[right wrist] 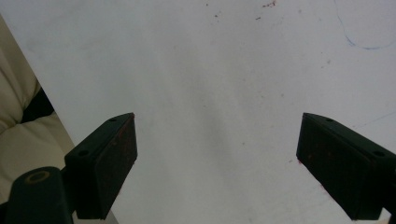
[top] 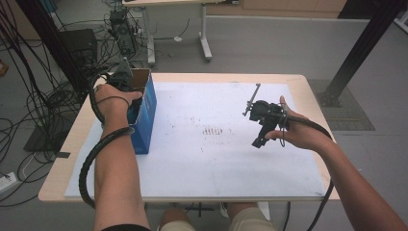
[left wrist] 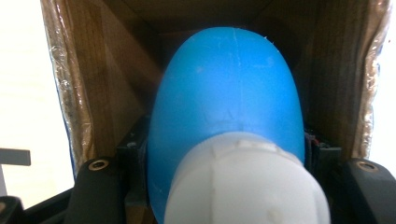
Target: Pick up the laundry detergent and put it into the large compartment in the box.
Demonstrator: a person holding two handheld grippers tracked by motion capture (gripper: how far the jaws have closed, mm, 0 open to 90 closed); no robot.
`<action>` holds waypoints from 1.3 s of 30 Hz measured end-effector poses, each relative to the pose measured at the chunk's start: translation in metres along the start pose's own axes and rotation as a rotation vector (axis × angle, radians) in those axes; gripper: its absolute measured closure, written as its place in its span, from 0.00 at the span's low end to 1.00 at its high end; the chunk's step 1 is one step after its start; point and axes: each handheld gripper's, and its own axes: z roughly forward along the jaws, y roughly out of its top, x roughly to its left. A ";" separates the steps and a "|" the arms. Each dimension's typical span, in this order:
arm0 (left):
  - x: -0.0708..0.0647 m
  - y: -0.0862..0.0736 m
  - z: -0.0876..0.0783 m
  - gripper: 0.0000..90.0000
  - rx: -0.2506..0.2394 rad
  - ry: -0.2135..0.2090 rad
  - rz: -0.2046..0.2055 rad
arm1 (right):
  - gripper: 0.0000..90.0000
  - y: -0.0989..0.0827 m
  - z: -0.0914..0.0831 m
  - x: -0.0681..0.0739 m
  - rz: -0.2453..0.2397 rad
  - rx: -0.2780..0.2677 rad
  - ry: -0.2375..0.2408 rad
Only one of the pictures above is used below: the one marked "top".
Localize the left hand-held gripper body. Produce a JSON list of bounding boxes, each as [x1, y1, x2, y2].
[[106, 57, 134, 93]]

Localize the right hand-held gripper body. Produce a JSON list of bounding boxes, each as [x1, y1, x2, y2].
[[242, 83, 290, 129]]

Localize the blue cardboard box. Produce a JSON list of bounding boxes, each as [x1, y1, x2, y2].
[[127, 67, 159, 155]]

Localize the person's left hand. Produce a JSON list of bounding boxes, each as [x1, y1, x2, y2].
[[94, 83, 143, 127]]

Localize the person's right hand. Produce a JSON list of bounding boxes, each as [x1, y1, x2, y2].
[[265, 95, 335, 152]]

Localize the black hair band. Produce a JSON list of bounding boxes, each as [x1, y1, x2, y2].
[[95, 95, 131, 109]]

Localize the grey electronic device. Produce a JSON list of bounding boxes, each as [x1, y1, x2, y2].
[[108, 8, 139, 56]]

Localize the black computer case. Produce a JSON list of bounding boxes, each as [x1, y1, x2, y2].
[[59, 28, 99, 67]]

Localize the person's right leg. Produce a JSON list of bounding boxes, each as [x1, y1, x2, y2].
[[225, 201, 277, 231]]

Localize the person's leg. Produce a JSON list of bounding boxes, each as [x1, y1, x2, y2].
[[158, 206, 197, 231], [225, 201, 277, 231]]

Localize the grey grid floor mat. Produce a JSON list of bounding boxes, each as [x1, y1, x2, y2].
[[307, 78, 376, 132]]

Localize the white desk with legs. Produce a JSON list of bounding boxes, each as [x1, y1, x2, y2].
[[121, 0, 240, 67]]

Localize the black table crossbar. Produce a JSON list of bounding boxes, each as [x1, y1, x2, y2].
[[184, 202, 215, 218]]

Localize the person's left leg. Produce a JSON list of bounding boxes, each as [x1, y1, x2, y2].
[[158, 206, 197, 231]]

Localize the black shirt sleeve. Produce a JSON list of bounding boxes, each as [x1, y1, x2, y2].
[[100, 223, 152, 231]]

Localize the white power strip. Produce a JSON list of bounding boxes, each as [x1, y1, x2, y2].
[[0, 171, 18, 195]]

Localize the thin black strap loop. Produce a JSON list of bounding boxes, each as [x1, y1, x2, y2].
[[278, 102, 289, 148]]

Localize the right gripper black corrugated cable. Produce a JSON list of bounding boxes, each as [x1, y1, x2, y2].
[[285, 115, 335, 231]]

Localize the gripper black corrugated cable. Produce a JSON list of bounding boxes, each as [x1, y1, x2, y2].
[[78, 74, 136, 210], [285, 115, 335, 231]]

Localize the thin black metal post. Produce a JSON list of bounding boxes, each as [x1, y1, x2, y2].
[[15, 0, 90, 94]]

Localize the thin black hanging cable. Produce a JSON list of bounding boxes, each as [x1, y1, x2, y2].
[[282, 201, 292, 231]]

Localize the bundle of black floor cables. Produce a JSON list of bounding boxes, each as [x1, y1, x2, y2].
[[0, 0, 109, 208]]

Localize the left gripper black corrugated cable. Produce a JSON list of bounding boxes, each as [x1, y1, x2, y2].
[[78, 74, 136, 210]]

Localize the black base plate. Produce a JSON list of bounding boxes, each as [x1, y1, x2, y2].
[[23, 123, 66, 154]]

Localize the thick black metal post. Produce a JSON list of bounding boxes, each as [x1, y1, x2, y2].
[[316, 0, 408, 109]]

